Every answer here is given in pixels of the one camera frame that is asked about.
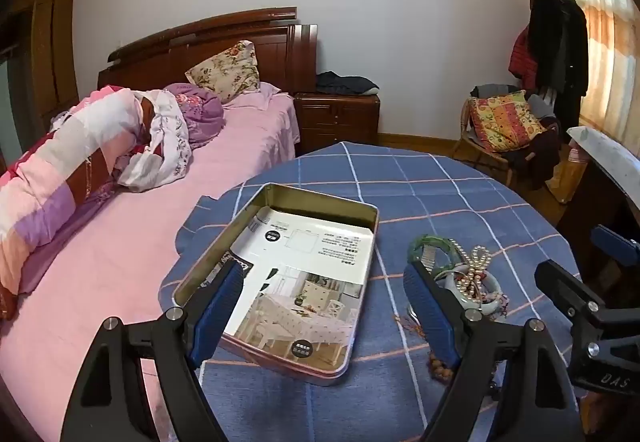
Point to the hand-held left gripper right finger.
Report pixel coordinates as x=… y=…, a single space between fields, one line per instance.
x=430 y=307

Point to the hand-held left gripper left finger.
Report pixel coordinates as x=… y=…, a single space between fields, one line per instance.
x=217 y=302

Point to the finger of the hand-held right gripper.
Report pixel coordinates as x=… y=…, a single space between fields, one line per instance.
x=575 y=297
x=615 y=244

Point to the silver wristwatch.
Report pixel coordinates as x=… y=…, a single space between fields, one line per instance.
x=435 y=254

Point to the white jade bangle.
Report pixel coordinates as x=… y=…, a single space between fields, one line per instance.
x=487 y=304

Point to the green jade bangle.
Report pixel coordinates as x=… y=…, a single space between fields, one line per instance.
x=419 y=244

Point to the pink metal tin box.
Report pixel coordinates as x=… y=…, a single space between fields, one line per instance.
x=320 y=207

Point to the dark wooden cabinet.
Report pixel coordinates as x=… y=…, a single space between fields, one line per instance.
x=585 y=232

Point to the printed paper leaflet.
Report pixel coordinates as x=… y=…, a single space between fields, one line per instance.
x=300 y=297

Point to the grey flat board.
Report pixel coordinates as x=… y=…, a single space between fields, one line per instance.
x=610 y=161

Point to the yellow bag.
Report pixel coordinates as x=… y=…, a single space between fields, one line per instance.
x=565 y=177

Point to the bed with pink sheet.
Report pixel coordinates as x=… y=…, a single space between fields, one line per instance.
x=125 y=247

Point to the blue plaid tablecloth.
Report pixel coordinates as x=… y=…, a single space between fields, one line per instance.
x=400 y=202

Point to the dark maroon garment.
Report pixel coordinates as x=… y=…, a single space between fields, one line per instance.
x=540 y=151

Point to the wicker chair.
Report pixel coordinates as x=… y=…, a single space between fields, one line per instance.
x=475 y=151

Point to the colourful patchwork cushion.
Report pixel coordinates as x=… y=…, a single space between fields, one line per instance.
x=505 y=121

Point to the white floral cloth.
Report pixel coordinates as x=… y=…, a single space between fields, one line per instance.
x=165 y=141

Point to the purple blanket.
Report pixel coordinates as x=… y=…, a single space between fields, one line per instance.
x=205 y=116

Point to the black hanging coat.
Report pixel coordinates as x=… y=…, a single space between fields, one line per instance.
x=560 y=46

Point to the wooden nightstand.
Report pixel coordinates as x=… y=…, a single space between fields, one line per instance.
x=335 y=121

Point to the red hanging jacket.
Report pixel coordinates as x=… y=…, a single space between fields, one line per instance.
x=522 y=56

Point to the pink patchwork quilt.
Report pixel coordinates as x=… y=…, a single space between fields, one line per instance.
x=60 y=161

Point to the yellow patterned curtain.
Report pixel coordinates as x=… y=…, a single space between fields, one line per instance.
x=600 y=21

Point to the floral pillow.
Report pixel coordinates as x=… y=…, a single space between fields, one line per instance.
x=225 y=71

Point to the dark folded clothes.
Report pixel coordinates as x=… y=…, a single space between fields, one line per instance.
x=345 y=84

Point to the wooden headboard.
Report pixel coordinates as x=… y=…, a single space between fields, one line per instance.
x=200 y=51

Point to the wooden wardrobe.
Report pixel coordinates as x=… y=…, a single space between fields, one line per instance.
x=55 y=46

